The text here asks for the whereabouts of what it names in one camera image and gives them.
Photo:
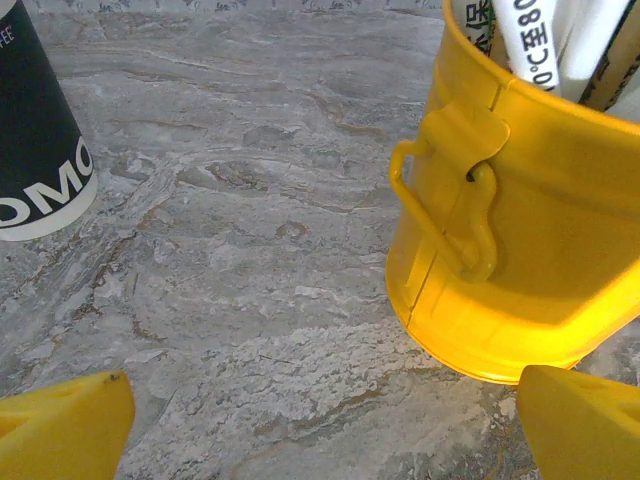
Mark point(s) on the yellow metal bucket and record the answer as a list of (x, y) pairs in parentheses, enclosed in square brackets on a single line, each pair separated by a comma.
[(550, 225)]

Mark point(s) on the black takeout coffee cup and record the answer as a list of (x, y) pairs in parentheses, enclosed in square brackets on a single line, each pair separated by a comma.
[(35, 125)]

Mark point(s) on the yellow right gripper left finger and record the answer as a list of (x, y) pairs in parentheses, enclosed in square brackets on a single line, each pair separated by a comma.
[(65, 430)]

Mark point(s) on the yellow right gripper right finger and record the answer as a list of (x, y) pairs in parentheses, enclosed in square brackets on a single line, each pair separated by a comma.
[(585, 435)]

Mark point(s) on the brown paper wrapped straw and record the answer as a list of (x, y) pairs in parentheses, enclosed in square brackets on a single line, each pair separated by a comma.
[(617, 75)]

